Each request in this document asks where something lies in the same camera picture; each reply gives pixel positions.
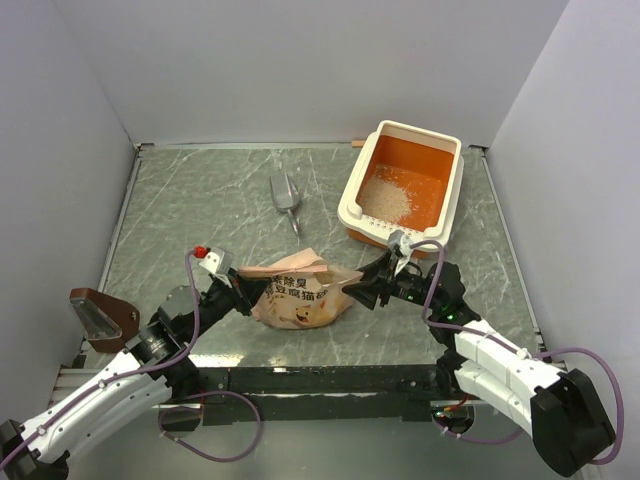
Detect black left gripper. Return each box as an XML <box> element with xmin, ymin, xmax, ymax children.
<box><xmin>184</xmin><ymin>266</ymin><xmax>271</xmax><ymax>341</ymax></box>

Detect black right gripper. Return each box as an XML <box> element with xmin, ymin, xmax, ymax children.
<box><xmin>342</xmin><ymin>248</ymin><xmax>441</xmax><ymax>311</ymax></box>

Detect pink cat litter bag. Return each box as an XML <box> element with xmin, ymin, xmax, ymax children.
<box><xmin>239</xmin><ymin>248</ymin><xmax>362</xmax><ymax>330</ymax></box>

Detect grey metal litter scoop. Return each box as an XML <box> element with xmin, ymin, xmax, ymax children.
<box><xmin>270</xmin><ymin>172</ymin><xmax>301</xmax><ymax>237</ymax></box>

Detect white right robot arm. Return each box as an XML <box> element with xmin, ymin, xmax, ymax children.
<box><xmin>343</xmin><ymin>252</ymin><xmax>624</xmax><ymax>477</ymax></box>

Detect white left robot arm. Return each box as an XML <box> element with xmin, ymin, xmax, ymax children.
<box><xmin>1</xmin><ymin>271</ymin><xmax>268</xmax><ymax>479</ymax></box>

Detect clean litter pile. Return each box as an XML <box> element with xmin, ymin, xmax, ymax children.
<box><xmin>357</xmin><ymin>165</ymin><xmax>439</xmax><ymax>223</ymax></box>

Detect orange and white litter box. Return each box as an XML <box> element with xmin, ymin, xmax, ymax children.
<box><xmin>337</xmin><ymin>120</ymin><xmax>464</xmax><ymax>248</ymax></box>

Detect brown dustpan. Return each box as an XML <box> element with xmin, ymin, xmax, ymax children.
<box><xmin>69</xmin><ymin>288</ymin><xmax>140</xmax><ymax>354</ymax></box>

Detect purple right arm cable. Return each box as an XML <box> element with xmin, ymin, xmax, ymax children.
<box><xmin>409</xmin><ymin>239</ymin><xmax>624</xmax><ymax>466</ymax></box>

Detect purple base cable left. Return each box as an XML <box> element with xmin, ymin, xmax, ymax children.
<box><xmin>157</xmin><ymin>390</ymin><xmax>262</xmax><ymax>462</ymax></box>

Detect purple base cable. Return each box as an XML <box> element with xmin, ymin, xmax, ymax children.
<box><xmin>157</xmin><ymin>390</ymin><xmax>262</xmax><ymax>462</ymax></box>
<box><xmin>433</xmin><ymin>394</ymin><xmax>521</xmax><ymax>446</ymax></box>

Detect black mounting base rail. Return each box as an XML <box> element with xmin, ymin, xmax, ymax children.
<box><xmin>169</xmin><ymin>364</ymin><xmax>464</xmax><ymax>426</ymax></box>

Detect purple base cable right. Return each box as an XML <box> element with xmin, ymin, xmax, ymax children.
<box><xmin>433</xmin><ymin>394</ymin><xmax>521</xmax><ymax>446</ymax></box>

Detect aluminium frame rail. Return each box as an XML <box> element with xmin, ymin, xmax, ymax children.
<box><xmin>48</xmin><ymin>353</ymin><xmax>100</xmax><ymax>407</ymax></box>

